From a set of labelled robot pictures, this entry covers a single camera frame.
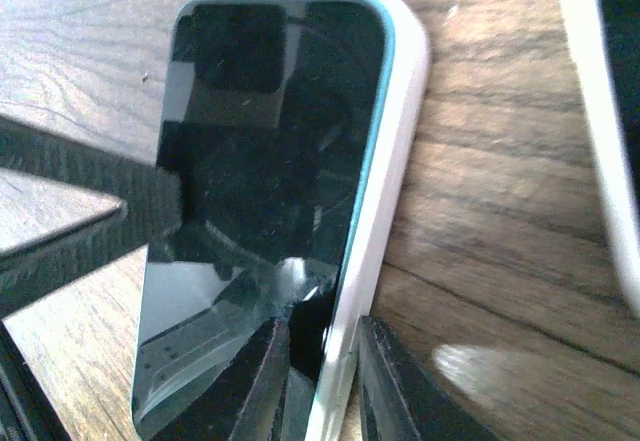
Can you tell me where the teal blue phone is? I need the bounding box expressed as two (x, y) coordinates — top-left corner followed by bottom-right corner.
(131, 0), (391, 440)

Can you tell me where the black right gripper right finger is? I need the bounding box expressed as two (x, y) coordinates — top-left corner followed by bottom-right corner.
(357, 316), (498, 441)

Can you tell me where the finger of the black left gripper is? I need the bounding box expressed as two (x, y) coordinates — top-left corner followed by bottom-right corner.
(1, 116), (183, 316)

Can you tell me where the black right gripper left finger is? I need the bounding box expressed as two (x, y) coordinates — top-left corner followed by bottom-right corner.
(225, 318), (289, 440)

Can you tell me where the white phone case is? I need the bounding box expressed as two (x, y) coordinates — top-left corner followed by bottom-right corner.
(305, 0), (430, 440)
(559, 0), (639, 314)

